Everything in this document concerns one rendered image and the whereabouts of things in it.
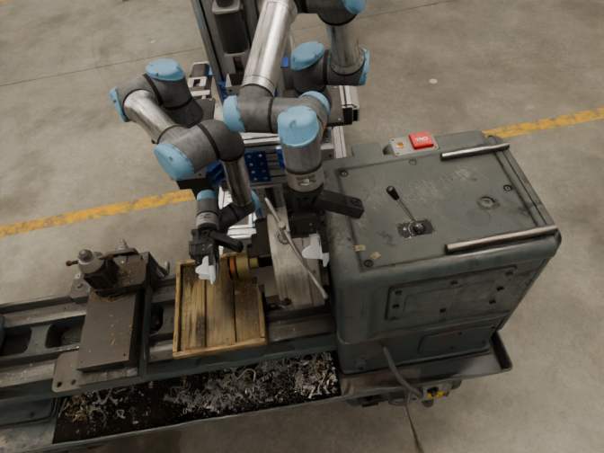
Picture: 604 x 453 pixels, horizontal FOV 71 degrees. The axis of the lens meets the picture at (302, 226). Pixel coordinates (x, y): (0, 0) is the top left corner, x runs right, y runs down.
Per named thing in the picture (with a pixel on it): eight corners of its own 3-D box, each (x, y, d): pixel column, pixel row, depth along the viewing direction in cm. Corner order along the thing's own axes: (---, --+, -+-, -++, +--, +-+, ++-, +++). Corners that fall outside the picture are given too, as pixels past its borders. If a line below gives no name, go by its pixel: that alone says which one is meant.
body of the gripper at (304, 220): (288, 220, 99) (280, 177, 91) (325, 214, 99) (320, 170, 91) (291, 242, 93) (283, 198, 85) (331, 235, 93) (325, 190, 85)
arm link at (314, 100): (279, 87, 92) (267, 110, 84) (332, 88, 90) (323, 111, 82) (283, 120, 97) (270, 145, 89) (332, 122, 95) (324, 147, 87)
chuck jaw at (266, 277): (285, 262, 128) (289, 296, 120) (288, 270, 132) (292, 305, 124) (249, 268, 128) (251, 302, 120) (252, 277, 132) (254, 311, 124)
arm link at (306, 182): (319, 152, 88) (325, 173, 82) (321, 171, 91) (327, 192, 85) (283, 158, 88) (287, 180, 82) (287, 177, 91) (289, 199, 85)
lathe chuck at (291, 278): (300, 231, 153) (292, 185, 124) (315, 317, 139) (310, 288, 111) (276, 235, 153) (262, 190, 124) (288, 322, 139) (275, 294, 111)
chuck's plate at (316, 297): (310, 229, 153) (305, 183, 124) (325, 315, 139) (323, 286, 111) (300, 231, 153) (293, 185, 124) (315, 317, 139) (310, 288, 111)
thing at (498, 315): (435, 301, 234) (469, 200, 164) (466, 390, 205) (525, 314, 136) (327, 320, 234) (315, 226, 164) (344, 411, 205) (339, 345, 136)
